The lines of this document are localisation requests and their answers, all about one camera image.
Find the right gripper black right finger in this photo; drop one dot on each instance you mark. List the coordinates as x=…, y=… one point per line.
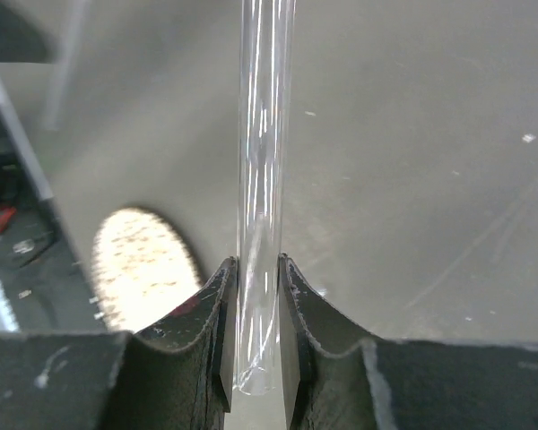
x=337, y=375

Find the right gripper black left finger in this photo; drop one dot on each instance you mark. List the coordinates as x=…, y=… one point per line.
x=176, y=374

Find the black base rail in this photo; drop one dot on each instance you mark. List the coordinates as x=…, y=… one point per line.
x=42, y=284

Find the speckled ceramic plate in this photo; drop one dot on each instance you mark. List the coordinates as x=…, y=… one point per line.
x=141, y=269

